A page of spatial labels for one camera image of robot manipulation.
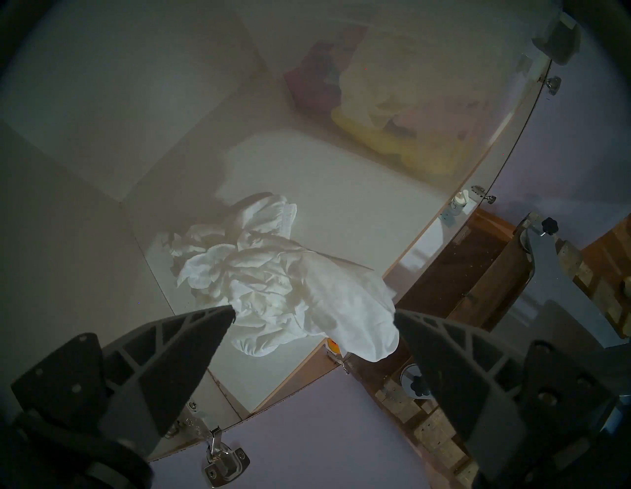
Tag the red clothing item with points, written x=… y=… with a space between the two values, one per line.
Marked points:
x=315 y=74

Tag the lilac wardrobe door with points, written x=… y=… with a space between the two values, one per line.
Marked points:
x=581 y=138
x=320 y=434

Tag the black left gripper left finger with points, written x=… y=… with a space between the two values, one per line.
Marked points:
x=167 y=365

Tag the black star knob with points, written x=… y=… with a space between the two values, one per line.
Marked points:
x=422 y=387
x=549 y=226

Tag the cream clothing item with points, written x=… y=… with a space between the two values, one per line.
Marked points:
x=394 y=84

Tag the small white round object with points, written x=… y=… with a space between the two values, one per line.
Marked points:
x=460 y=202

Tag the clear plastic storage bin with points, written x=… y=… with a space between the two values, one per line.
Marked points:
x=493 y=74

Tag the small steel door hinge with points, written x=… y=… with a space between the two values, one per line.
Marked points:
x=345 y=366
x=484 y=193

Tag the orange juice bottle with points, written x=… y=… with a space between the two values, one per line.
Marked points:
x=333 y=346

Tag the yellow clothing item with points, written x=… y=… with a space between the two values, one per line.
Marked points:
x=424 y=157

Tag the brown wooden drawer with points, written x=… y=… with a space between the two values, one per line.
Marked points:
x=468 y=276

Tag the grey robot base stand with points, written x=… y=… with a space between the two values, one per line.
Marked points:
x=557 y=286

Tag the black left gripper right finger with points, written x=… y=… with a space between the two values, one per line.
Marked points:
x=463 y=374

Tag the white clothing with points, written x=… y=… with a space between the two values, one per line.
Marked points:
x=276 y=281

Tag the white wooden wardrobe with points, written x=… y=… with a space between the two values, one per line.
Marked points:
x=123 y=98

